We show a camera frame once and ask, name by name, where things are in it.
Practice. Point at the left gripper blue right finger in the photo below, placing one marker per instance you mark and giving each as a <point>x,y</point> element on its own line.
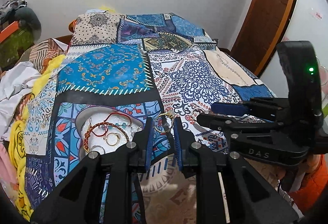
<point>177,125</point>

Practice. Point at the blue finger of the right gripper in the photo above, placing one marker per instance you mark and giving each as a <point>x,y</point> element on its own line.
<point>233,109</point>

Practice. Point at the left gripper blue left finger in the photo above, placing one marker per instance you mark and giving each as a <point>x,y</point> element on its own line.
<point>150,130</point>

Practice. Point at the purple heart-shaped jewelry box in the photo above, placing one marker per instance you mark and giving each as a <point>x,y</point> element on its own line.
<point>105,129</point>

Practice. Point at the blue patchwork bedspread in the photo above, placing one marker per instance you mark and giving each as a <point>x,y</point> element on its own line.
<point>144,66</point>

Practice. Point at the orange sleeve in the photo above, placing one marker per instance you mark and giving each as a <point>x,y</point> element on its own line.
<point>312,184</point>

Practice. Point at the white wardrobe sliding door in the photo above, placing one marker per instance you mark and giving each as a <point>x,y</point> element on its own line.
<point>309,23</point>

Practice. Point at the brown wooden door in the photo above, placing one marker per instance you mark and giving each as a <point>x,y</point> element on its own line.
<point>263,28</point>

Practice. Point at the striped pillow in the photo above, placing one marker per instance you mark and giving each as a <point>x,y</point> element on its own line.
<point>40,54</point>

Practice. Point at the yellow cloth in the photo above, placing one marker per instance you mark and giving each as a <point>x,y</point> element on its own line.
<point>29,135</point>

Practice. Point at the white cloth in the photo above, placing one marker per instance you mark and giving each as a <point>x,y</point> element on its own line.
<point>15,85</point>

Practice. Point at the green patterned cover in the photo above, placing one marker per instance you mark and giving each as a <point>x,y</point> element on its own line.
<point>14,46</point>

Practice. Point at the orange box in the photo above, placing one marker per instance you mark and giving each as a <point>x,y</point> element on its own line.
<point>9,30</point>

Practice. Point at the pile of clothes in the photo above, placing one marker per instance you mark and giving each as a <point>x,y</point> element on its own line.
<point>17,10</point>

